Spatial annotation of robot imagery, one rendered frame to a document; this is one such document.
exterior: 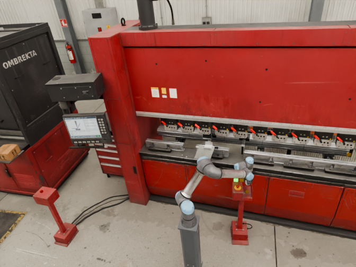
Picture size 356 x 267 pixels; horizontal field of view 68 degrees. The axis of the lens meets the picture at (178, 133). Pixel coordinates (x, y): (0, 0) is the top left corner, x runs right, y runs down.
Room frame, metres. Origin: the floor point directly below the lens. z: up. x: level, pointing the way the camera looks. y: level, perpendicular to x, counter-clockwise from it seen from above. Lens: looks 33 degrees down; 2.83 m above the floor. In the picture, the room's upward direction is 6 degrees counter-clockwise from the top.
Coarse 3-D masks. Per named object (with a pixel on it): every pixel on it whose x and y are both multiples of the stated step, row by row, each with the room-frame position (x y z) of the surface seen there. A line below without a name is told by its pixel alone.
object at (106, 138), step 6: (66, 114) 2.50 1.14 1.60; (72, 114) 2.49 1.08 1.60; (78, 114) 2.47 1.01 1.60; (84, 114) 2.46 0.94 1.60; (90, 114) 2.44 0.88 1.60; (96, 114) 2.43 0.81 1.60; (102, 114) 2.42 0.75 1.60; (96, 120) 2.43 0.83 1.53; (102, 120) 2.42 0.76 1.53; (66, 126) 2.47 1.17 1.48; (102, 126) 2.42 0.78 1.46; (108, 126) 2.46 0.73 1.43; (102, 132) 2.42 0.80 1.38; (108, 132) 2.42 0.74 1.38; (72, 138) 2.47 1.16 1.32; (78, 138) 2.46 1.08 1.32; (84, 138) 2.45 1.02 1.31; (90, 138) 2.45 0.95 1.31; (96, 138) 2.44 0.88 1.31; (102, 138) 2.43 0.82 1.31; (108, 138) 2.42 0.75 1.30
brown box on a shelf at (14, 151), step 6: (12, 144) 2.83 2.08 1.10; (0, 150) 2.72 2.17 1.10; (6, 150) 2.70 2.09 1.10; (12, 150) 2.71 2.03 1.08; (18, 150) 2.79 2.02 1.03; (0, 156) 2.65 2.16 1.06; (6, 156) 2.64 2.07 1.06; (12, 156) 2.68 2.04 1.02; (0, 162) 2.63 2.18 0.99; (6, 162) 2.61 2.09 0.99
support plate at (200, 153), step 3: (201, 147) 2.50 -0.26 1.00; (213, 147) 2.47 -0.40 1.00; (198, 150) 2.44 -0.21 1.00; (201, 150) 2.44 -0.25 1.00; (204, 150) 2.43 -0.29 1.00; (207, 150) 2.42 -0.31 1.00; (210, 150) 2.42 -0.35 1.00; (198, 153) 2.39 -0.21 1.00; (201, 153) 2.39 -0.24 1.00; (204, 153) 2.38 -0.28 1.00; (207, 153) 2.38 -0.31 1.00; (210, 153) 2.37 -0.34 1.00; (195, 156) 2.34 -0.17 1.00; (198, 156) 2.33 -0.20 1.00; (201, 156) 2.33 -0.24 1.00; (207, 156) 2.32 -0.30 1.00; (210, 156) 2.31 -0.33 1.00
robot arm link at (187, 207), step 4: (184, 200) 1.71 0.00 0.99; (188, 200) 1.70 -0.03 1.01; (180, 204) 1.69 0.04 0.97; (184, 204) 1.65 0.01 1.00; (188, 204) 1.65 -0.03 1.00; (192, 204) 1.65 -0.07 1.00; (180, 208) 1.67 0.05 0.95; (184, 208) 1.62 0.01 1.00; (188, 208) 1.61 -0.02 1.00; (192, 208) 1.61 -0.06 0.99; (184, 212) 1.60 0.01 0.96; (188, 212) 1.59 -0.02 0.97; (192, 212) 1.60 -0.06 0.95; (184, 216) 1.60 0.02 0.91; (188, 216) 1.59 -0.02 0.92; (192, 216) 1.60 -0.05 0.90
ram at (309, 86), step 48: (144, 48) 2.72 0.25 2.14; (192, 48) 2.54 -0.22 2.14; (240, 48) 2.38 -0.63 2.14; (288, 48) 2.24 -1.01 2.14; (336, 48) 2.10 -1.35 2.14; (144, 96) 2.76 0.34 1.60; (192, 96) 2.55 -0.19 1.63; (240, 96) 2.37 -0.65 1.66; (288, 96) 2.21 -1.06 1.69; (336, 96) 2.07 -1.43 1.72
